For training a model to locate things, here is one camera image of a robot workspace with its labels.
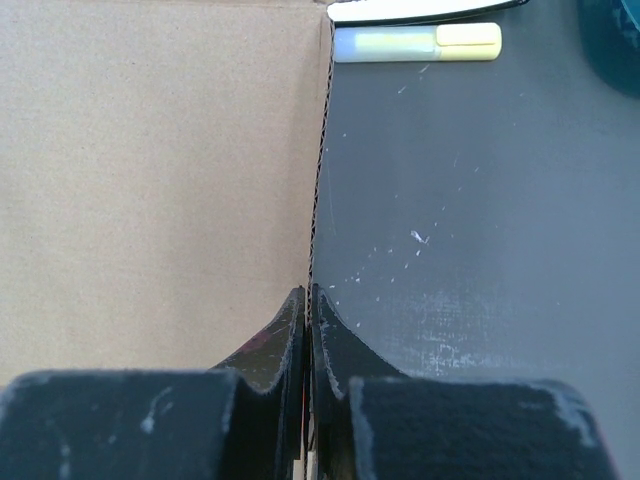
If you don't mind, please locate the teal plastic bin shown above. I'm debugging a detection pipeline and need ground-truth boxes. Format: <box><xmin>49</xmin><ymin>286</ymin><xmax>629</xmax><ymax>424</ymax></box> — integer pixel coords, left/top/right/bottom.
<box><xmin>577</xmin><ymin>0</ymin><xmax>639</xmax><ymax>99</ymax></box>

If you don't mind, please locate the white square plate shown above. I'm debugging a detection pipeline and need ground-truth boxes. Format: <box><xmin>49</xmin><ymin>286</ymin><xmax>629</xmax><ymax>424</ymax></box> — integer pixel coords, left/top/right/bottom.
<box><xmin>327</xmin><ymin>0</ymin><xmax>528</xmax><ymax>26</ymax></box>

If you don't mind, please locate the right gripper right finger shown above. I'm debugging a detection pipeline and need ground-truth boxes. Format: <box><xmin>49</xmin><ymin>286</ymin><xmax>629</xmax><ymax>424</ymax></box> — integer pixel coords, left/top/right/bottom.
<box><xmin>310</xmin><ymin>286</ymin><xmax>618</xmax><ymax>479</ymax></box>

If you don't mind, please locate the yellow highlighter marker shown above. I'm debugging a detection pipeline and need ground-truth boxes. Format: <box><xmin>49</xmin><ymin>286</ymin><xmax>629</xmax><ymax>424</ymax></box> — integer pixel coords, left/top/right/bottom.
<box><xmin>333</xmin><ymin>22</ymin><xmax>502</xmax><ymax>63</ymax></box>

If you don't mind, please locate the cardboard box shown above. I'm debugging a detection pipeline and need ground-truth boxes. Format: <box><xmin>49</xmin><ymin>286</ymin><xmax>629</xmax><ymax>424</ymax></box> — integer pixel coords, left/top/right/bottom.
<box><xmin>1</xmin><ymin>1</ymin><xmax>333</xmax><ymax>393</ymax></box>

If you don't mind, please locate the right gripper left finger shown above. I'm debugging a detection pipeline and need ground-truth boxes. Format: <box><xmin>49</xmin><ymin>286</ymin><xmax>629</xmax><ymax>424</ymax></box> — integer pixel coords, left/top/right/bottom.
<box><xmin>1</xmin><ymin>287</ymin><xmax>306</xmax><ymax>479</ymax></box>

